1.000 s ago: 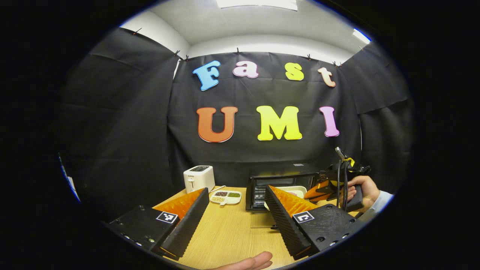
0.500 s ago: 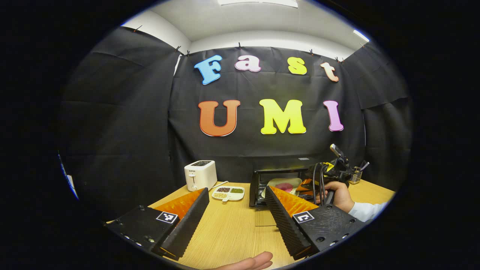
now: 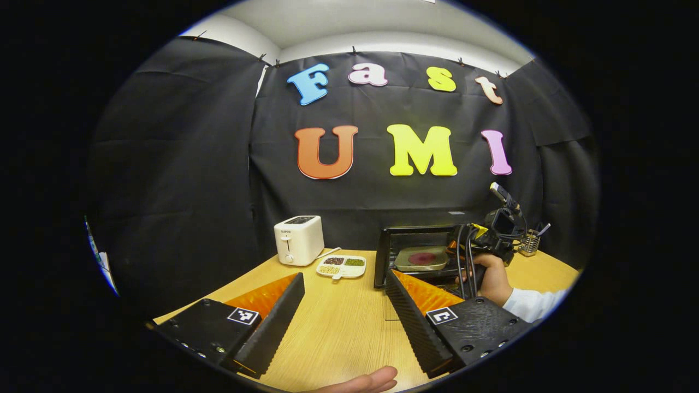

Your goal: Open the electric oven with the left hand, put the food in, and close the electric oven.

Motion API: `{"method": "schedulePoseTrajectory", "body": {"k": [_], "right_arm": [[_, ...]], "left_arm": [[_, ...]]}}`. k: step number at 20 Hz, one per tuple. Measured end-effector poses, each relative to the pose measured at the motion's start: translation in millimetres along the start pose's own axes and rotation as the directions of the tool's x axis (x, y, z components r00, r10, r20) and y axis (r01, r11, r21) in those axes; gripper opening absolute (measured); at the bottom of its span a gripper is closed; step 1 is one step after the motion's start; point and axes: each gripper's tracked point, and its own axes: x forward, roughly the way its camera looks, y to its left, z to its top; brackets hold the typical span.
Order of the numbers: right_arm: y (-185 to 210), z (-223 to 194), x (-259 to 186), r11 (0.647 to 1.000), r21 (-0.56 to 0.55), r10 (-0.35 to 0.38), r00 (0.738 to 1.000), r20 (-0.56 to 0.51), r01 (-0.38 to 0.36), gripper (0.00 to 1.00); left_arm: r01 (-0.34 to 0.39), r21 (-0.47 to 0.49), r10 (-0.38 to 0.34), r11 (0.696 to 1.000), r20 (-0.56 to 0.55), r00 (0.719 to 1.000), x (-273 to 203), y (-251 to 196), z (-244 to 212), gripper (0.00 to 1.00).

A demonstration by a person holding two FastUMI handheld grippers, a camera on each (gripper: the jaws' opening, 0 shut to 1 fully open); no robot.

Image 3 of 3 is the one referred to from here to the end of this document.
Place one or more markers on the black backdrop cloth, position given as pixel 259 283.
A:
pixel 382 202

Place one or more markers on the black electric oven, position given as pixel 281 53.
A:
pixel 382 256

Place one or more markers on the white toaster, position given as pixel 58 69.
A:
pixel 297 240

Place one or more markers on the pale square plate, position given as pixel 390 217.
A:
pixel 407 262

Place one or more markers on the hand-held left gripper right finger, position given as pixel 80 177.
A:
pixel 416 327

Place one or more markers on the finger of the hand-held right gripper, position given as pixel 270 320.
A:
pixel 452 251

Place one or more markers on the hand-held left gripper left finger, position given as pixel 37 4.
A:
pixel 270 327

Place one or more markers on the white divided snack dish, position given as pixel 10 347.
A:
pixel 341 268

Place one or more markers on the round pink food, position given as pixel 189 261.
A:
pixel 421 258

